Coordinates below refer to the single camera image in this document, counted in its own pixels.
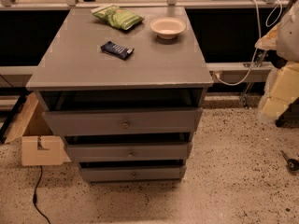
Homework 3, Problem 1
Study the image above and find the black floor cable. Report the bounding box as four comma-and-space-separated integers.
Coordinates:
32, 165, 51, 224

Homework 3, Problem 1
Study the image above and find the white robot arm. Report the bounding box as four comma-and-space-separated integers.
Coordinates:
255, 2, 299, 121

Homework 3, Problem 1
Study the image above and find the grey bottom drawer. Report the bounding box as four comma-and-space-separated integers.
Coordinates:
79, 166, 186, 182

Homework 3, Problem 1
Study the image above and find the grey drawer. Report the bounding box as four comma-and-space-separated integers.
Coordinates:
79, 166, 186, 182
43, 108, 203, 136
66, 142, 192, 162

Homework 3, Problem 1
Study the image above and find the grey drawer cabinet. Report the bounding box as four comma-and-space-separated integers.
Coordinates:
26, 7, 212, 171

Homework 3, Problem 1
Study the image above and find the grey middle drawer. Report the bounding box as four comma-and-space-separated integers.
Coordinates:
66, 142, 192, 162

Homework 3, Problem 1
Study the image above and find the grey top drawer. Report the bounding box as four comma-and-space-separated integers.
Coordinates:
43, 108, 203, 136

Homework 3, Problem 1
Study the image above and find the dark blue snack bar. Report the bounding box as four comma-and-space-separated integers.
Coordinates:
101, 41, 134, 60

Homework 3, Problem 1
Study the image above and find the black caster wheel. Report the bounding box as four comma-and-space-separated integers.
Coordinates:
281, 150, 299, 171

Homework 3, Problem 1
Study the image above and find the white bowl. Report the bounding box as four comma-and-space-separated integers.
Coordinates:
149, 17, 186, 39

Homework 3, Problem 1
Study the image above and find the cardboard box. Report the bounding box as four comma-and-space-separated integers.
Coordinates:
6, 93, 70, 166

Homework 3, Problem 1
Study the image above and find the white hanging cable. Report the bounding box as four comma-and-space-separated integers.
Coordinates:
213, 0, 284, 87

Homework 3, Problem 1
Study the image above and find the grey metal rail frame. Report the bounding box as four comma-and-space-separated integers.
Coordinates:
0, 0, 299, 89

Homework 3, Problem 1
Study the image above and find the green chip bag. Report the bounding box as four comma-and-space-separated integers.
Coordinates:
91, 5, 144, 31

